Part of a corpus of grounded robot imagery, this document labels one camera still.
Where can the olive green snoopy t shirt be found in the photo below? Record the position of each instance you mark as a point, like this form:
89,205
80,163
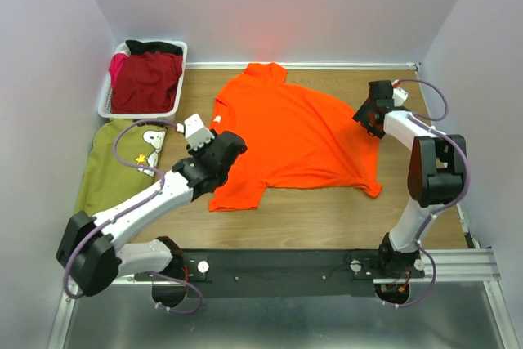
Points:
106,182

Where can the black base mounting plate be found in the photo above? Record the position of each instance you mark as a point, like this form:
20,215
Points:
269,273

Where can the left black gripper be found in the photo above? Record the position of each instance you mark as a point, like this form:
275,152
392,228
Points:
230,149

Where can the pink t shirt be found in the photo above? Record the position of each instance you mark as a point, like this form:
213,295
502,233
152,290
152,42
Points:
116,65

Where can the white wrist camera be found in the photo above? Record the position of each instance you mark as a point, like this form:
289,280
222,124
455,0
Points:
195,132
399,94

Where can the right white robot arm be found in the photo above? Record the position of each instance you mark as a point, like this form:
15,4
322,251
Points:
437,178

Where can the aluminium frame rail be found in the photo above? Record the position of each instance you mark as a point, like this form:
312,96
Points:
444,265

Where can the dark red t shirt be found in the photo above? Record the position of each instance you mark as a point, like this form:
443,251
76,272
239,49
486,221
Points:
147,84

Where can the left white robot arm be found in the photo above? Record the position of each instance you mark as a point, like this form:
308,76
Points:
95,250

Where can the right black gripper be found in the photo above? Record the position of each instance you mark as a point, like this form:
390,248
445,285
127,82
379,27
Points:
365,118

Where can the black t shirt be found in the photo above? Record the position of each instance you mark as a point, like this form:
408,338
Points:
140,48

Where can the orange t shirt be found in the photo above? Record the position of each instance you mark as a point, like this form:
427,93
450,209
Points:
296,138

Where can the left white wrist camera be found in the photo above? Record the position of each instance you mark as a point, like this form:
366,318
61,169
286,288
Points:
195,132

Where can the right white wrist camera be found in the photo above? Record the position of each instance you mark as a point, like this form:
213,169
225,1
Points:
399,94

